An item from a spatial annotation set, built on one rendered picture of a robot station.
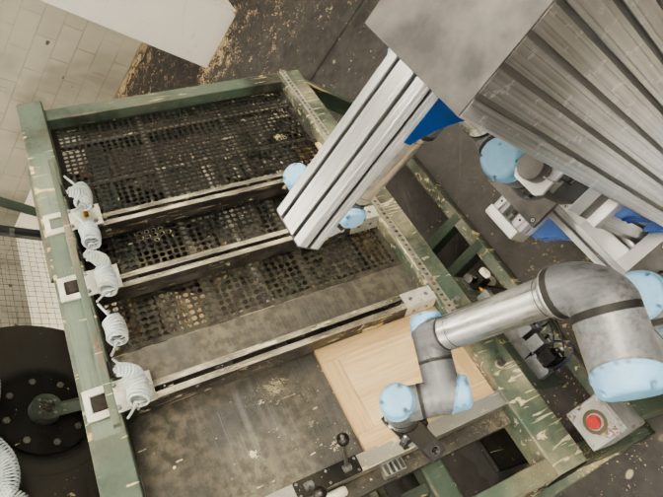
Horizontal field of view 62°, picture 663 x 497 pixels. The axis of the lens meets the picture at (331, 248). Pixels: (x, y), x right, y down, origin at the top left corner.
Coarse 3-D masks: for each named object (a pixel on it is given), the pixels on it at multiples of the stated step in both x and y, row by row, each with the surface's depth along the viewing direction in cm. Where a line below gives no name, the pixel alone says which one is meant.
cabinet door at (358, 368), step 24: (360, 336) 191; (384, 336) 192; (408, 336) 193; (336, 360) 184; (360, 360) 185; (384, 360) 186; (408, 360) 187; (456, 360) 189; (336, 384) 178; (360, 384) 180; (384, 384) 181; (408, 384) 182; (480, 384) 184; (360, 408) 174; (360, 432) 169; (384, 432) 170
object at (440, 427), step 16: (480, 400) 178; (496, 400) 179; (448, 416) 173; (464, 416) 174; (480, 416) 175; (432, 432) 169; (448, 432) 171; (384, 448) 164; (400, 448) 165; (416, 448) 168; (368, 464) 161; (272, 496) 152; (288, 496) 152
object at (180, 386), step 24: (360, 312) 191; (384, 312) 192; (408, 312) 197; (288, 336) 181; (312, 336) 182; (336, 336) 186; (216, 360) 173; (240, 360) 177; (264, 360) 176; (288, 360) 183; (120, 384) 161; (168, 384) 167; (192, 384) 167; (216, 384) 173; (120, 408) 156; (144, 408) 164
